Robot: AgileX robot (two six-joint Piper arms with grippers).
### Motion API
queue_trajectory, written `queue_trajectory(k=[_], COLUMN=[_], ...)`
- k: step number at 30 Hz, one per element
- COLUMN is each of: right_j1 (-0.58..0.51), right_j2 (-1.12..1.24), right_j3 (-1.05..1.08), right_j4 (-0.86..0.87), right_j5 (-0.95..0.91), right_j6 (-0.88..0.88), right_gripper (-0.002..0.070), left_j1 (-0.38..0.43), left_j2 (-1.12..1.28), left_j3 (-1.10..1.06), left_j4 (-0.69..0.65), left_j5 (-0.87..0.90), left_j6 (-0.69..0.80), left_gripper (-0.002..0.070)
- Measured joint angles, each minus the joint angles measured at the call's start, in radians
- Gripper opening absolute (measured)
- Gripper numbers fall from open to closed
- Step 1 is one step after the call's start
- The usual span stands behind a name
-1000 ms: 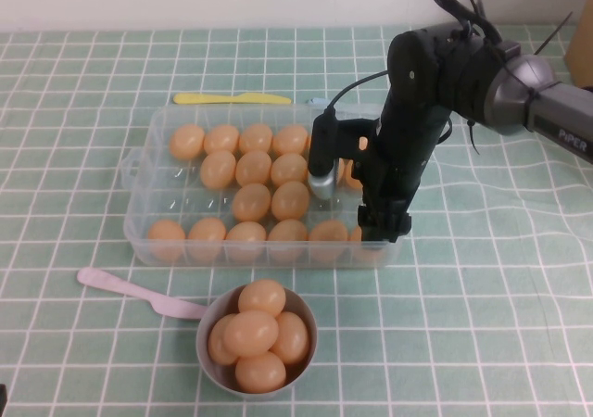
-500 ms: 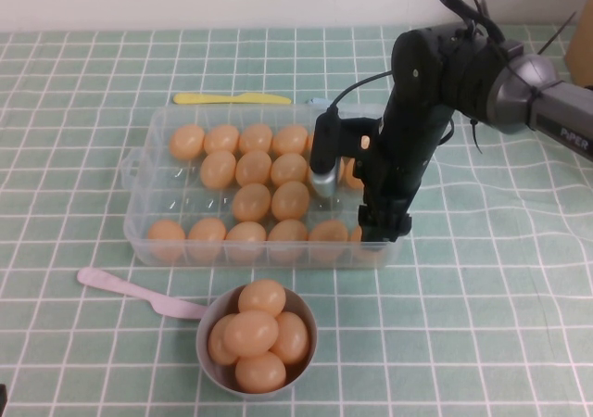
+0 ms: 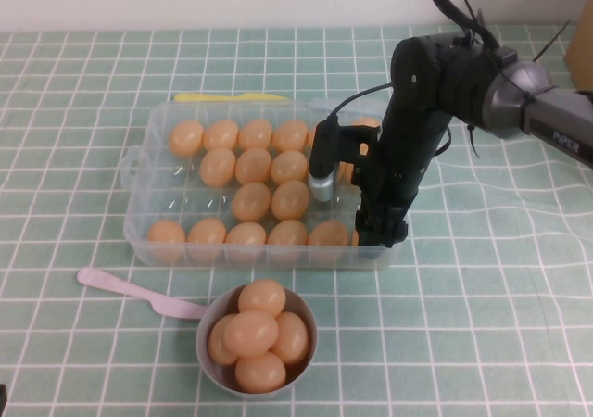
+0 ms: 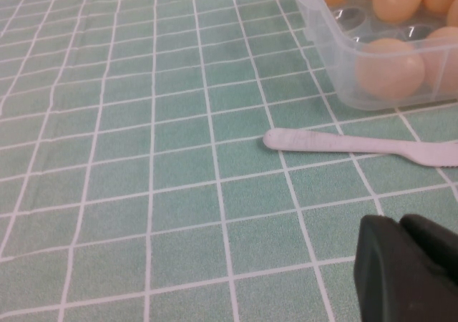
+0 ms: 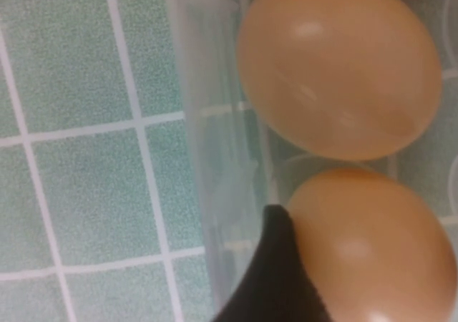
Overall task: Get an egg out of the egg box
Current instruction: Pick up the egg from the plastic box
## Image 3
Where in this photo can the grey round bowl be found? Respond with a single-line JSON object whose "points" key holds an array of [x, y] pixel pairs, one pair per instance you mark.
{"points": [[223, 378]]}

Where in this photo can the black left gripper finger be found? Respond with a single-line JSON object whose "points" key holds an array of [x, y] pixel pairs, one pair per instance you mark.
{"points": [[3, 400]]}

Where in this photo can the yellow plastic knife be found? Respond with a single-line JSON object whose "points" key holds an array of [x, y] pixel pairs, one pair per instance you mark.
{"points": [[204, 96]]}

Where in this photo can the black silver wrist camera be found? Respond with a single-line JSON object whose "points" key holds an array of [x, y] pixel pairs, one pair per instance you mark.
{"points": [[321, 187]]}

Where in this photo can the pink plastic knife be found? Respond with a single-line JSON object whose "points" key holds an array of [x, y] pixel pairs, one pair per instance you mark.
{"points": [[162, 303]]}

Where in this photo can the brown cardboard box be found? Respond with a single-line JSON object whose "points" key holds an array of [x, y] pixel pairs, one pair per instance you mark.
{"points": [[581, 41]]}

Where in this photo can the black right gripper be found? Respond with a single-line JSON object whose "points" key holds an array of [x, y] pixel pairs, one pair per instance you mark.
{"points": [[403, 167]]}

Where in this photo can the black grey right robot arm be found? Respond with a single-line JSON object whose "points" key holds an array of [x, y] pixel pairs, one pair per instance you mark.
{"points": [[514, 97]]}

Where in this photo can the green checkered tablecloth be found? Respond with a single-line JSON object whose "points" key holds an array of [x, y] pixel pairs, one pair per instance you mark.
{"points": [[463, 296]]}

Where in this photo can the clear plastic egg box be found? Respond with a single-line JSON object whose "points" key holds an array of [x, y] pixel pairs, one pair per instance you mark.
{"points": [[153, 194]]}

